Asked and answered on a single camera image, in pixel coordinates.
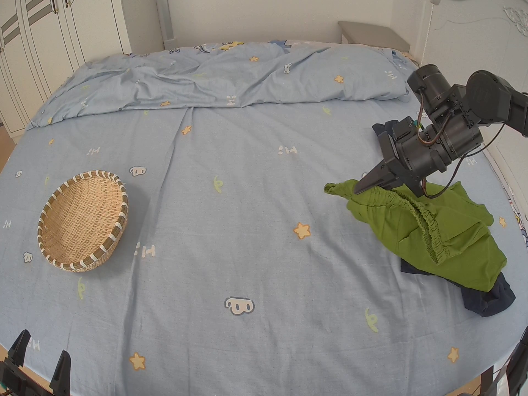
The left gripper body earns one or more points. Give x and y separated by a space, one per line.
12 380

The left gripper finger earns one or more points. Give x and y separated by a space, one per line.
19 347
62 371

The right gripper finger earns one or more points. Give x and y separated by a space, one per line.
377 173
387 184

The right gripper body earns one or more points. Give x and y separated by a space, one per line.
449 147

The green shorts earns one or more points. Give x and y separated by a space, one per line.
445 241

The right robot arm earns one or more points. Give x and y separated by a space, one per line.
489 97

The bed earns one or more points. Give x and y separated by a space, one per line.
264 221

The round woven basket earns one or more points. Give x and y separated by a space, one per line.
82 221

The dark blue garment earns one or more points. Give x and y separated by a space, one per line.
491 299

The grey bedside table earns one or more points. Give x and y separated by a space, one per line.
371 35

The pale blue quilt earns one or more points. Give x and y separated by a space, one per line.
247 85

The white wardrobe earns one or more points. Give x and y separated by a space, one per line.
62 35

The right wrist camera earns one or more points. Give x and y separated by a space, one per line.
404 129

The grey upright post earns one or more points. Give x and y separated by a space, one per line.
165 6

